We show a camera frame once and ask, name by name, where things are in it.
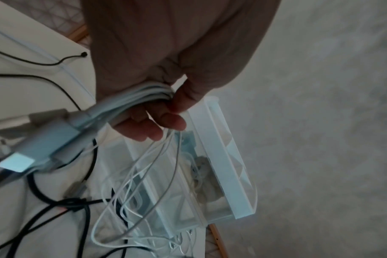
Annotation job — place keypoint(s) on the white drawer organizer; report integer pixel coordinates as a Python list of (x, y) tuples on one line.
[(225, 161)]

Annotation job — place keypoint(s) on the person's left hand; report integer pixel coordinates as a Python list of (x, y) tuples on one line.
[(180, 37)]

